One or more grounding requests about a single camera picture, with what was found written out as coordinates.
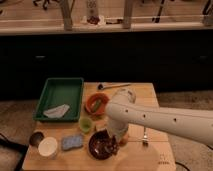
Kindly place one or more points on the dark grape bunch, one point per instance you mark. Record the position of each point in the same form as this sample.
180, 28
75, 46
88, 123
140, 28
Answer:
112, 148

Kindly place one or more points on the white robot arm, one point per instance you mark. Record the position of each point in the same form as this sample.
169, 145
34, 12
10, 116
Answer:
196, 125

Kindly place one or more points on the orange bowl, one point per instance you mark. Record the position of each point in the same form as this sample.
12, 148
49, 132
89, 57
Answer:
91, 100

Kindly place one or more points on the dark purple bowl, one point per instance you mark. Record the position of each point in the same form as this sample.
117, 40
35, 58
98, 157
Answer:
97, 144

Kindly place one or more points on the green cucumber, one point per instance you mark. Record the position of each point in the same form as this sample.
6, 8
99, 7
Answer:
96, 105

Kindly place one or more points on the green plastic tray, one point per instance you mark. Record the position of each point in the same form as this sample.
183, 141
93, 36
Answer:
59, 91

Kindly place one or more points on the small green cup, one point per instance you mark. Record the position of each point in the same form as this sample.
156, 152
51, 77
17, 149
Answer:
85, 124

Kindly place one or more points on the white crumpled cloth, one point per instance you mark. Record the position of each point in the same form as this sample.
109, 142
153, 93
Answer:
57, 112

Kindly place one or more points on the orange fruit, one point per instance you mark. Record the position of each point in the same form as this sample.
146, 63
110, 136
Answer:
124, 140

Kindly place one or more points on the silver fork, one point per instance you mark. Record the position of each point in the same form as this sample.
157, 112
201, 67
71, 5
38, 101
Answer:
145, 137

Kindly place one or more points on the blue sponge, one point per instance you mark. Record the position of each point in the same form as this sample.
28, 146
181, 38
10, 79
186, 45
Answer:
70, 142

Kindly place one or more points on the white cup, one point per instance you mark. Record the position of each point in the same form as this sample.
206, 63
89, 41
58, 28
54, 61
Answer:
48, 147

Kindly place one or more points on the wooden handled ladle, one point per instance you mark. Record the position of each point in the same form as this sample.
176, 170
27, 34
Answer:
103, 86

